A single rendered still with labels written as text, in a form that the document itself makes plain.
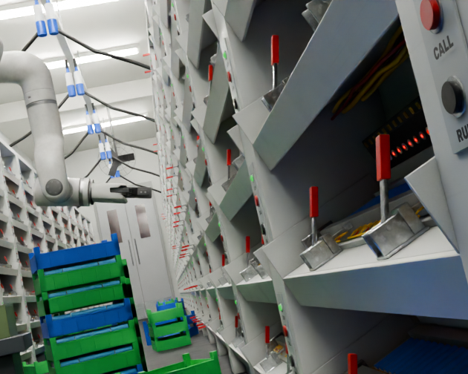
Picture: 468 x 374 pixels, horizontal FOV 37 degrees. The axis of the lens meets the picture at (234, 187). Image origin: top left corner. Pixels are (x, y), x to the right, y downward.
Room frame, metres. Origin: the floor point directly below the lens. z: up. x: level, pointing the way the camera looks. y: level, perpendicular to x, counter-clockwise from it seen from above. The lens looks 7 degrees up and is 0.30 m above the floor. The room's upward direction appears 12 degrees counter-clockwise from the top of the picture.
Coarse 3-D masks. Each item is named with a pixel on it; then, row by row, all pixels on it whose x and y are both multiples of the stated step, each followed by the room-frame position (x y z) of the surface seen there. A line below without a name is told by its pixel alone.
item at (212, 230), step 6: (210, 198) 1.77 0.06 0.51; (204, 216) 2.37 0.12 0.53; (216, 216) 1.83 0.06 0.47; (198, 222) 2.37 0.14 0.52; (204, 222) 2.37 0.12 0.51; (210, 222) 2.04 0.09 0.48; (216, 222) 1.91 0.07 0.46; (204, 228) 2.37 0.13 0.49; (210, 228) 2.14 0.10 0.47; (216, 228) 2.00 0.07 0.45; (210, 234) 2.26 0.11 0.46; (216, 234) 2.11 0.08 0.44
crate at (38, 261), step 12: (36, 252) 2.46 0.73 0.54; (48, 252) 2.47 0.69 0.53; (60, 252) 2.49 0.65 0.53; (72, 252) 2.51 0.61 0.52; (84, 252) 2.52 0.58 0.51; (96, 252) 2.54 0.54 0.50; (108, 252) 2.56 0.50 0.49; (36, 264) 2.46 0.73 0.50; (48, 264) 2.47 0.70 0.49; (60, 264) 2.49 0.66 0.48; (72, 264) 2.56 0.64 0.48
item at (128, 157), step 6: (108, 108) 8.78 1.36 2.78; (108, 114) 8.77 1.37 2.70; (114, 144) 8.78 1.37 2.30; (114, 156) 8.54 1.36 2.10; (120, 156) 8.53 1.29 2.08; (126, 156) 8.54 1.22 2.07; (132, 156) 8.56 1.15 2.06; (114, 162) 8.54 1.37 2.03; (132, 162) 8.52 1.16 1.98; (114, 168) 8.49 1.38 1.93; (108, 174) 8.53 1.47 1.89; (114, 174) 8.52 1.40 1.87; (126, 174) 8.51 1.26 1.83
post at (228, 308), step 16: (176, 80) 2.37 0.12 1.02; (176, 96) 2.37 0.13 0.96; (192, 128) 2.38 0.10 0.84; (192, 144) 2.37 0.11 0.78; (192, 176) 2.38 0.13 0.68; (208, 176) 2.38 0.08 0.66; (208, 208) 2.37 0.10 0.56; (208, 240) 2.37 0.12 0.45; (224, 304) 2.37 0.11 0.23; (224, 320) 2.37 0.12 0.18; (240, 368) 2.37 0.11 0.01
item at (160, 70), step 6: (156, 18) 2.46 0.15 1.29; (162, 42) 2.59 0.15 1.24; (162, 48) 2.66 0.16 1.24; (162, 54) 2.73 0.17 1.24; (162, 60) 2.81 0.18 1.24; (162, 66) 2.89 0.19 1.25; (162, 72) 2.97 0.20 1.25; (162, 78) 3.06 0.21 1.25; (168, 78) 2.96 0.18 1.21; (168, 84) 3.04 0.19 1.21
